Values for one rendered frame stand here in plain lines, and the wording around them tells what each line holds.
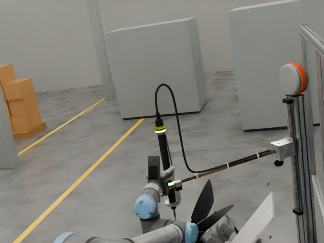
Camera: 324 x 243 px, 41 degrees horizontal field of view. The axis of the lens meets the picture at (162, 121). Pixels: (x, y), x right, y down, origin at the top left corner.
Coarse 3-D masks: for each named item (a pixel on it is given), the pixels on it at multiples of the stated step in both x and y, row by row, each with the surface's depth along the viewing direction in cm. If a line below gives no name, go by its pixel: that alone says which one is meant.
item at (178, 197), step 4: (176, 180) 198; (176, 184) 195; (180, 184) 196; (176, 188) 195; (180, 188) 196; (176, 192) 196; (176, 196) 197; (180, 196) 197; (168, 200) 199; (176, 200) 198; (168, 204) 195; (172, 204) 195; (176, 204) 195
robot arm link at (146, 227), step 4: (156, 216) 158; (140, 220) 160; (144, 220) 158; (148, 220) 157; (152, 220) 157; (156, 220) 158; (160, 220) 158; (164, 220) 157; (144, 224) 158; (148, 224) 158; (152, 224) 158; (156, 224) 157; (160, 224) 156; (144, 228) 159; (148, 228) 158; (152, 228) 157; (156, 228) 156; (144, 232) 160
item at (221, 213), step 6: (222, 210) 193; (228, 210) 198; (210, 216) 190; (216, 216) 198; (222, 216) 202; (198, 222) 189; (204, 222) 198; (210, 222) 202; (198, 228) 203; (204, 228) 205
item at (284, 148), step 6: (288, 138) 217; (270, 144) 217; (276, 144) 214; (282, 144) 213; (288, 144) 213; (294, 144) 216; (276, 150) 214; (282, 150) 212; (288, 150) 214; (294, 150) 215; (276, 156) 215; (282, 156) 213; (288, 156) 214
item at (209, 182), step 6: (210, 180) 227; (204, 186) 222; (210, 186) 230; (204, 192) 225; (210, 192) 232; (204, 198) 227; (210, 198) 233; (198, 204) 222; (204, 204) 228; (210, 204) 234; (198, 210) 223; (204, 210) 228; (192, 216) 219; (198, 216) 223; (204, 216) 228
